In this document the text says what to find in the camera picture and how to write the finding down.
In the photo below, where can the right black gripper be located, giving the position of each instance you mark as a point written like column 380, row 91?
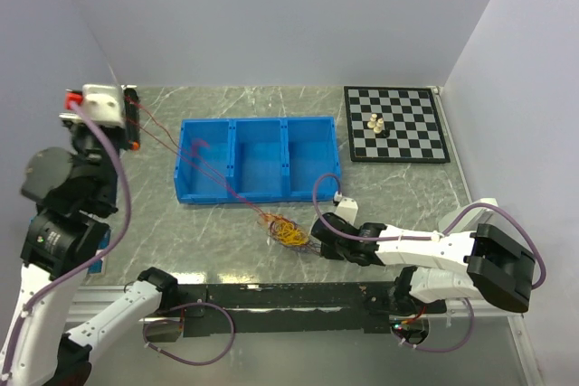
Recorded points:
column 328, row 253

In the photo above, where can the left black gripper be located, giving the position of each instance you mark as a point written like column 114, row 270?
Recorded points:
column 75, row 127

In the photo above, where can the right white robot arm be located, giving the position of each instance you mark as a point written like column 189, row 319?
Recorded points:
column 485, row 264

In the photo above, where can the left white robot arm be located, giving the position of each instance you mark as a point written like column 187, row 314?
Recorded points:
column 75, row 191

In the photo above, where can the blue three-compartment bin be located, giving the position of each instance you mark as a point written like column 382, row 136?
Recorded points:
column 222, row 160

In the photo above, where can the cream chess piece right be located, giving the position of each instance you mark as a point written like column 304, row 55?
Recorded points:
column 379, row 126

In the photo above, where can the cream chess piece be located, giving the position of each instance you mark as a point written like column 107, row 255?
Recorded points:
column 379, row 126
column 372, row 121

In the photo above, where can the cream chess piece left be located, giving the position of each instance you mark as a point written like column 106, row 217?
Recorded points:
column 372, row 121

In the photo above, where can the black and white chessboard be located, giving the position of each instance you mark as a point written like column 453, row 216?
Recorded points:
column 411, row 116

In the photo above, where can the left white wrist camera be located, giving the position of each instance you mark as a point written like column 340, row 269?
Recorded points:
column 103, row 104

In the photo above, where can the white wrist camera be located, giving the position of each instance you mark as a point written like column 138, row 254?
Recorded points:
column 346, row 208
column 103, row 104

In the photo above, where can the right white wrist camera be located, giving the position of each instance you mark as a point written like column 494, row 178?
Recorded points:
column 346, row 208

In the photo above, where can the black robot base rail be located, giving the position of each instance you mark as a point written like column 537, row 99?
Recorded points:
column 294, row 307

